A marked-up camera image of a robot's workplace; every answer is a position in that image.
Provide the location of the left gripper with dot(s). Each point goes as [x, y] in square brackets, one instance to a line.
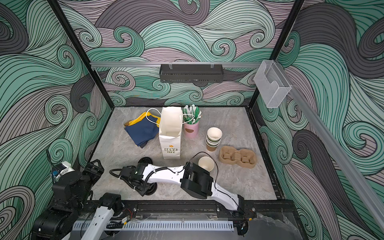
[94, 171]

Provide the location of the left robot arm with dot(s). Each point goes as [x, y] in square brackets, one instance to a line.
[71, 192]

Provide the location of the navy blue cloth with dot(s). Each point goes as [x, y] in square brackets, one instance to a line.
[142, 131]

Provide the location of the white paper takeout bag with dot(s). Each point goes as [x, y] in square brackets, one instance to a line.
[170, 131]

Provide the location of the pink cup holder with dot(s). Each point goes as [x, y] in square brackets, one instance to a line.
[191, 131]

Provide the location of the yellow cloth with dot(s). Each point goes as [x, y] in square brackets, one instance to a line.
[141, 117]

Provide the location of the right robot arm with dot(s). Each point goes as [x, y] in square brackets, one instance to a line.
[194, 180]

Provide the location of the black wall shelf tray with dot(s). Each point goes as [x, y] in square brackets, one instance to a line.
[191, 73]

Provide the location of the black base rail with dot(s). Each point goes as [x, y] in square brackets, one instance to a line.
[142, 209]

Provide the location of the white slotted cable duct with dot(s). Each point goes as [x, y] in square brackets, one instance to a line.
[177, 226]

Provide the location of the clear acrylic wall holder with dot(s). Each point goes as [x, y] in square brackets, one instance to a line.
[272, 83]

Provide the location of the brown pulp cup carrier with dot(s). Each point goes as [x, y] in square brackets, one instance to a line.
[244, 158]

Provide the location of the black cup lid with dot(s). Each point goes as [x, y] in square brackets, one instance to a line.
[146, 160]
[148, 189]

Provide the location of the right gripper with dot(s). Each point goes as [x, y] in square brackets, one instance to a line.
[139, 191]

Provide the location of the stack of paper cups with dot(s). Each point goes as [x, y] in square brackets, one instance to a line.
[213, 138]

